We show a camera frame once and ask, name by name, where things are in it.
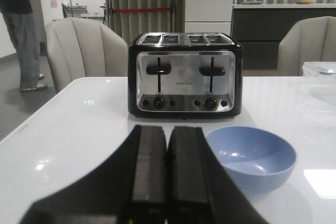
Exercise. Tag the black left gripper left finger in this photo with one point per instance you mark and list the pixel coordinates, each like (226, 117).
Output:
(128, 187)

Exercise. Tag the person in dark shirt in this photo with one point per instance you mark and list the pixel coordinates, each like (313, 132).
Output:
(19, 19)

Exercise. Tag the red barrier belt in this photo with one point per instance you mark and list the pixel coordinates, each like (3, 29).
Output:
(143, 10)

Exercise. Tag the fruit bowl on counter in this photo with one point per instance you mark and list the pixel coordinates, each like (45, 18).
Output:
(304, 1)

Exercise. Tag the dark counter cabinet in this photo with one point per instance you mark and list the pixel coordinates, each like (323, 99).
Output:
(261, 28)

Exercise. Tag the blue bowl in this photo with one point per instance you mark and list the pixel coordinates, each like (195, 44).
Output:
(258, 161)

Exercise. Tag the black chrome four-slot toaster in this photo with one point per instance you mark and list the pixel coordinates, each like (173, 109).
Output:
(185, 76)

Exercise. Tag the beige armchair left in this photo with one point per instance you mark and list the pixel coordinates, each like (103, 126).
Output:
(78, 48)

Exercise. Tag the metal cart in background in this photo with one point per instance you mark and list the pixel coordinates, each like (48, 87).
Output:
(74, 10)

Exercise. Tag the beige armchair right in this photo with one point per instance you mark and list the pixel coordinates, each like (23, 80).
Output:
(309, 40)

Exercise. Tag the clear plastic storage container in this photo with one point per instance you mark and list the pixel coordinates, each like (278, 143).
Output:
(319, 68)

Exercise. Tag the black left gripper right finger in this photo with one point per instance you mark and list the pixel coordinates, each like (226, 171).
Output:
(200, 190)

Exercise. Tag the beige armchair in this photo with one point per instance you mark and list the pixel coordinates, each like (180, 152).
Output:
(78, 48)
(309, 40)

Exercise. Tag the white cabinet column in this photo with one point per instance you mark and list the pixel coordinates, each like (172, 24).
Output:
(208, 16)

